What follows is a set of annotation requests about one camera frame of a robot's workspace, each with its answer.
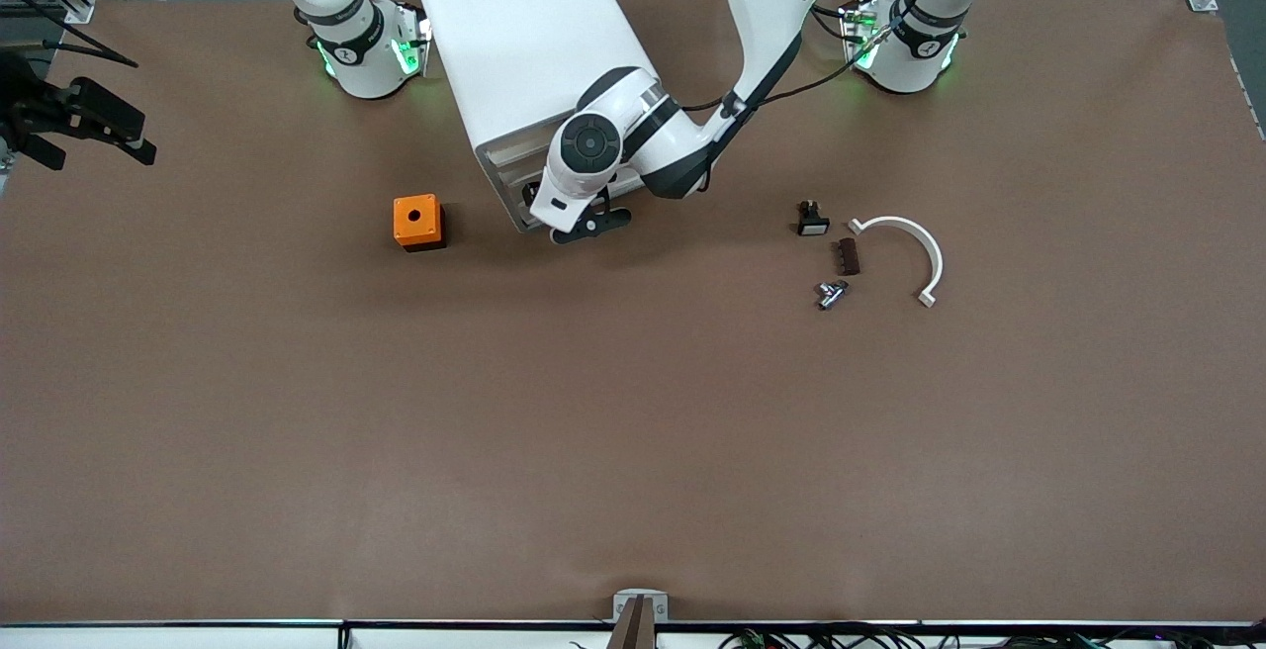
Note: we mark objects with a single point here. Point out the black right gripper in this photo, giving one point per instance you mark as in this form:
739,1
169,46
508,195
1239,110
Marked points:
30,107

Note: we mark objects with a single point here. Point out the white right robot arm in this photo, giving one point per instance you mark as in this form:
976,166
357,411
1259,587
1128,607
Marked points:
371,80

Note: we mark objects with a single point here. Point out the orange box with hole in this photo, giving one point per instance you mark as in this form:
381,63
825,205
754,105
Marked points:
404,229

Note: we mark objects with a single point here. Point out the base connector box green light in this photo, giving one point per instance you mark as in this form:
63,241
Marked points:
859,36
410,46

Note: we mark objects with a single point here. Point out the silver metal fitting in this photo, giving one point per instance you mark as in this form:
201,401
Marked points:
829,297

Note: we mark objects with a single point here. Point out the brown ribbed block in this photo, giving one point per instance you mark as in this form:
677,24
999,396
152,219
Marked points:
848,257

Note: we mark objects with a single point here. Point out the black switch white face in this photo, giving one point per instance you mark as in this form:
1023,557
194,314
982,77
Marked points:
813,226

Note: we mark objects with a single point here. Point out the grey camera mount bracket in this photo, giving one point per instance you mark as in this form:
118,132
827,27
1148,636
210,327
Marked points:
621,602

